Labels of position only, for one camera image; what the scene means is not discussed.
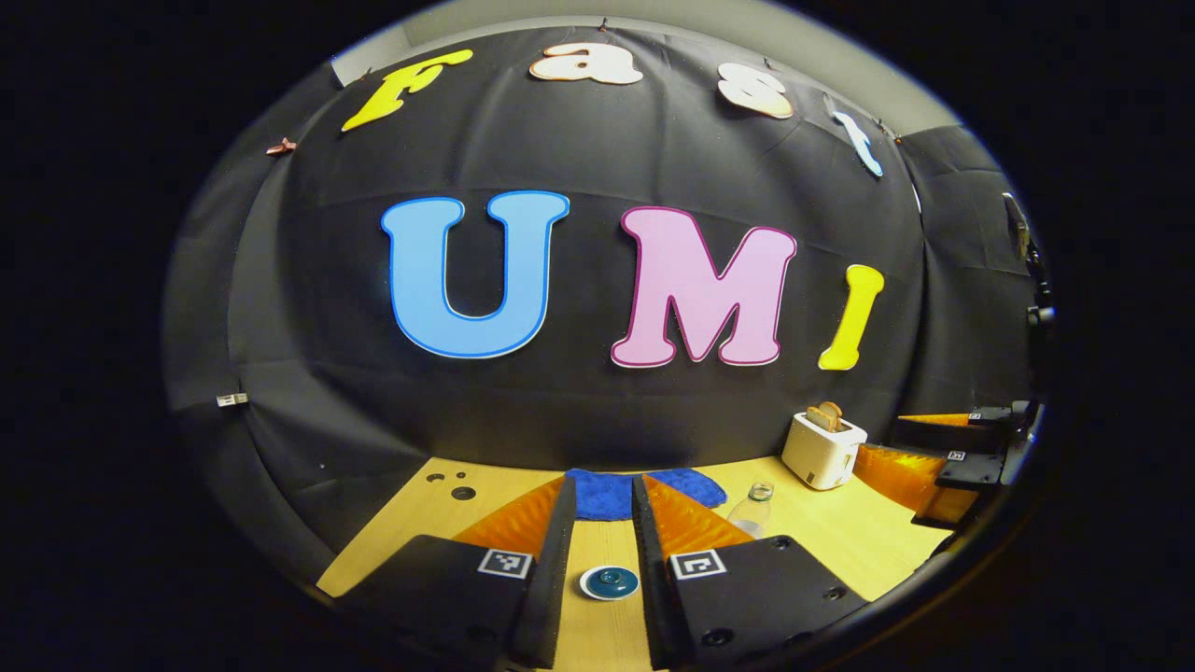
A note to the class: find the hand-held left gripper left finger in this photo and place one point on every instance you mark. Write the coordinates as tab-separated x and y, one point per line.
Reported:
553	597

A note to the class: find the white cloth clip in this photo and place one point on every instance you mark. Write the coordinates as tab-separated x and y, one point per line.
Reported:
231	399

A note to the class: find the brown bread slice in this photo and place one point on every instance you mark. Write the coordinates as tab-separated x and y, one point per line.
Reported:
825	416

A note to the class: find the clear plastic water bottle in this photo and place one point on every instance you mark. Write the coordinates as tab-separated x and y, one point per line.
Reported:
750	515

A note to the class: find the black backdrop cloth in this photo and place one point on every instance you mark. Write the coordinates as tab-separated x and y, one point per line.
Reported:
597	140

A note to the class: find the black metal stand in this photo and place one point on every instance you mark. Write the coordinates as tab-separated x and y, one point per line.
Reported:
1039	314

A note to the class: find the white toaster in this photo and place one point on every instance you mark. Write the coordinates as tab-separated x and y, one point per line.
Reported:
820	457

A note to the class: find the copper cloth clip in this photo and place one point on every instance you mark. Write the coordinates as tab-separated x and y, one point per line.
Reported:
280	146

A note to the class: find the blue towel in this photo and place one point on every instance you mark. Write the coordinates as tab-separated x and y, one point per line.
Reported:
602	495

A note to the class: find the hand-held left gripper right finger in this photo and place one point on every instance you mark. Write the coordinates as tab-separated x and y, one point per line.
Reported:
653	607

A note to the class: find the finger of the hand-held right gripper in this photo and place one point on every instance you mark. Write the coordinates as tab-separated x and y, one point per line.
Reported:
971	471
943	437

